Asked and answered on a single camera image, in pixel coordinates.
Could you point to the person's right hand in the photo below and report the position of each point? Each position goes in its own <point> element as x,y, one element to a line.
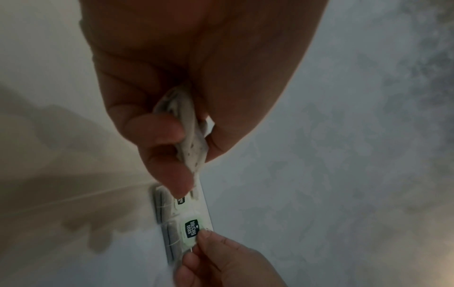
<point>230,266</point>

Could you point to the person's left hand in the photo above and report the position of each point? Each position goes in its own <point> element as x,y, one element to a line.
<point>198,56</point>

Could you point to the white tea bag green tag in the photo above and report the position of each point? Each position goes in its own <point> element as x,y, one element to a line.
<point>191,140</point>
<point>165,204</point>
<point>193,227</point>

